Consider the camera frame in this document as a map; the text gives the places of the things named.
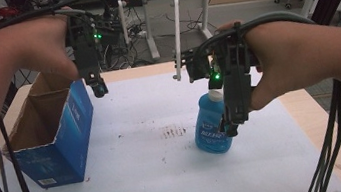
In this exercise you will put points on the blue plastic bottle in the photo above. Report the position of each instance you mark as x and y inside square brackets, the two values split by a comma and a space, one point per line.
[210, 127]

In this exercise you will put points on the person's right hand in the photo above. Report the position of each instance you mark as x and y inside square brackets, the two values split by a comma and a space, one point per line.
[263, 62]

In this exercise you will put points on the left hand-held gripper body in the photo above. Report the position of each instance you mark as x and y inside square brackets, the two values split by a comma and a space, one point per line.
[85, 50]

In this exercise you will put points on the blue cardboard box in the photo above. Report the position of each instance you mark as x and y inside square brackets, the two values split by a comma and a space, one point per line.
[63, 134]

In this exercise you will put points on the white upright stand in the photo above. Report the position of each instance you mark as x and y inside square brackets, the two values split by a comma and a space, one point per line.
[177, 37]

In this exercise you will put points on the white table mat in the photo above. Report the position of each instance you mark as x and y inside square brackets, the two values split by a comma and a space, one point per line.
[154, 165]

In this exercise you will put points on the white upright post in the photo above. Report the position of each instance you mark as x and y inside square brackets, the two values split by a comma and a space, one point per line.
[123, 22]

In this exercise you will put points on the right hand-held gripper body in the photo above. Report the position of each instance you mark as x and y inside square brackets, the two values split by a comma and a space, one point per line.
[234, 66]

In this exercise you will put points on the person's left hand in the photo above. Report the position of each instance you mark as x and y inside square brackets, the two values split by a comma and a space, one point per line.
[45, 46]

